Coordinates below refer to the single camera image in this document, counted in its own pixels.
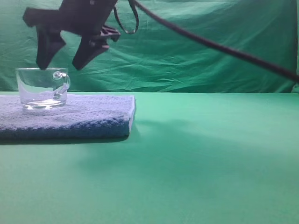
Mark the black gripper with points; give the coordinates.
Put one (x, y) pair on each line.
(85, 18)

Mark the folded blue towel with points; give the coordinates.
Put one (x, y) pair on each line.
(84, 116)

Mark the transparent glass cup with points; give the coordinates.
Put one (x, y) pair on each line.
(42, 89)

